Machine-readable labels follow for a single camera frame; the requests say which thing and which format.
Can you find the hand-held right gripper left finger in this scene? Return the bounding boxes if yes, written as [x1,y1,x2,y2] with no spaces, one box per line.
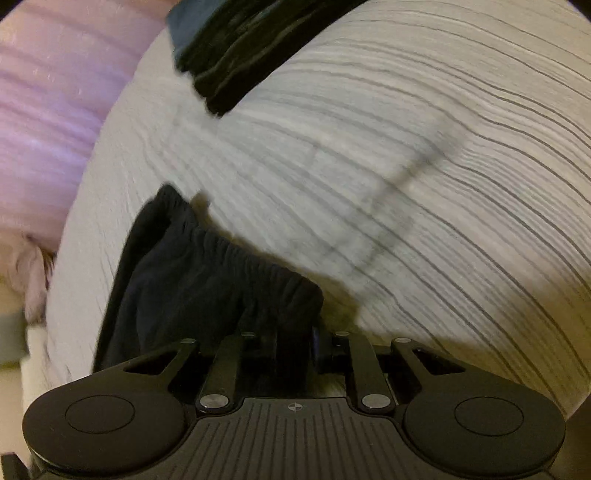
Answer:
[124,330,278,412]

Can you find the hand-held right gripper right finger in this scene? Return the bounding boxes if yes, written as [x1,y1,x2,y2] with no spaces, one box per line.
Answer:
[311,326,465,414]

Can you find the dark navy pants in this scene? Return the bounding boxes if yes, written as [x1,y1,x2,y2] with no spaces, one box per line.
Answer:
[92,184,325,398]

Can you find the white striped bed cover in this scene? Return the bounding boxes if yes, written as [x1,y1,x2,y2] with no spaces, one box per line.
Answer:
[44,0,591,418]

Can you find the crumpled lilac cloth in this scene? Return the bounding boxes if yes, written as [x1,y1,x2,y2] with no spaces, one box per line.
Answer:
[0,231,58,324]

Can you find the pink blanket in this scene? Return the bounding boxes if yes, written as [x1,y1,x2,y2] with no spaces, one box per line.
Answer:
[0,0,172,243]

